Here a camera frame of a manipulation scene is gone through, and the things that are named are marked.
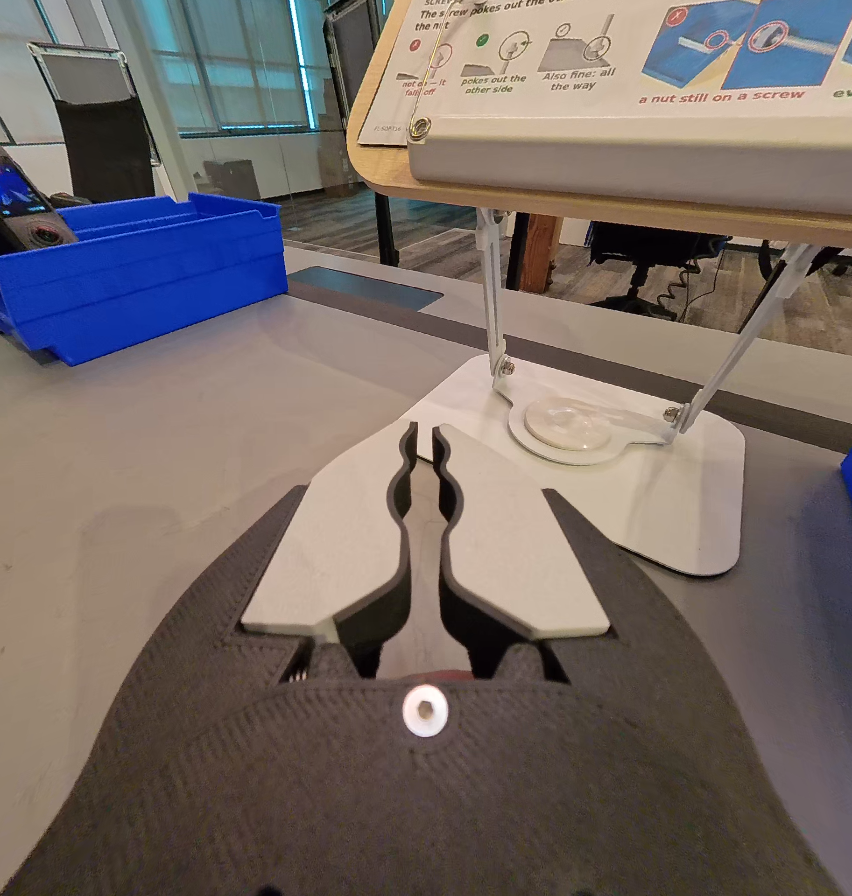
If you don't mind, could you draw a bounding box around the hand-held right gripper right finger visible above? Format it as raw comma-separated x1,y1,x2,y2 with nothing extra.
433,422,610,679

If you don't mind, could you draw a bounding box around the black handheld device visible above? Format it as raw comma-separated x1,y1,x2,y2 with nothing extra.
0,132,81,281

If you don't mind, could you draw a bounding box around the framed standing board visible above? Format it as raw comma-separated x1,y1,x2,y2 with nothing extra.
28,42,155,204

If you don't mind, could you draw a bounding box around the black office chair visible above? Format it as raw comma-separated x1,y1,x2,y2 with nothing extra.
590,220,731,323

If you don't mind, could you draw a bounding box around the wooden post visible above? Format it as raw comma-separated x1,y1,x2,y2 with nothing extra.
520,213,563,291

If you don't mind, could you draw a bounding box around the white document stand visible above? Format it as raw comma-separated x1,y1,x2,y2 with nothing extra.
346,0,852,576

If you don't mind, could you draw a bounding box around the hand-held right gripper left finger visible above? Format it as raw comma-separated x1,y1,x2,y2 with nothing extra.
241,420,420,679

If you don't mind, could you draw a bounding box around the printed instruction sheet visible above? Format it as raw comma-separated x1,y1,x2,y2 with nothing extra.
359,0,852,148

